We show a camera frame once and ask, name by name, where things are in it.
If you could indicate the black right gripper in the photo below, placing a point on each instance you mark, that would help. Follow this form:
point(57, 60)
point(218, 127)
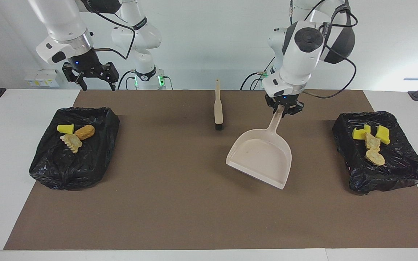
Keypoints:
point(85, 63)

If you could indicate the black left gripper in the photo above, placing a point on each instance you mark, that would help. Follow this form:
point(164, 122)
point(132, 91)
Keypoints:
point(285, 99)

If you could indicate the beige plastic dustpan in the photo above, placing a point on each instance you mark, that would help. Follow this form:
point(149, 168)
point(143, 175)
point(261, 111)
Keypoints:
point(263, 156)

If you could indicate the brown oval bread roll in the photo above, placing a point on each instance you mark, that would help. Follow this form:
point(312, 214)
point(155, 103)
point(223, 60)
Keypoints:
point(85, 132)

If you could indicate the beige hand brush black bristles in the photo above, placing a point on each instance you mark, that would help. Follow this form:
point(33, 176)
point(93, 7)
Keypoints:
point(218, 112)

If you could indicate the pale dumpling pastry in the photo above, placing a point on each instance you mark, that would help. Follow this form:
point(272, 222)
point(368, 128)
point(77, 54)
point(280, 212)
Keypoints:
point(72, 142)

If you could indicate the yellow notched cheese piece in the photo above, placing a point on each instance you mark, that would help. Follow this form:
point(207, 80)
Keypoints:
point(359, 134)

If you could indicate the golden striped croissant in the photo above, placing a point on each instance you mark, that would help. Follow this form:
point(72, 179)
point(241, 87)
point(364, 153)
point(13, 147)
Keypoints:
point(374, 157)

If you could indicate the yellow cheese wedge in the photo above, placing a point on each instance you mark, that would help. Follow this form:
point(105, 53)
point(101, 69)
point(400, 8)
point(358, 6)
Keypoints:
point(383, 135)

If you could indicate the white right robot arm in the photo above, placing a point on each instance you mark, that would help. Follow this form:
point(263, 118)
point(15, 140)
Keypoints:
point(60, 21)

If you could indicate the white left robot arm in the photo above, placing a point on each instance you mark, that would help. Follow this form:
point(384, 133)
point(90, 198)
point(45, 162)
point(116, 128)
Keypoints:
point(299, 54)

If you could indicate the bin lined with black bag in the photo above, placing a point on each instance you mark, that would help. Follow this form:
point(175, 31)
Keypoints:
point(67, 166)
point(394, 174)

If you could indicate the white power strip box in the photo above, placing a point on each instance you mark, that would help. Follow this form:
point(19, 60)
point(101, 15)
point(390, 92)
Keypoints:
point(42, 78)

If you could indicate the brown table mat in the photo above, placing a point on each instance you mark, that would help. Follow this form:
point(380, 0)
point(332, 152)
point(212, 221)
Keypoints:
point(194, 217)

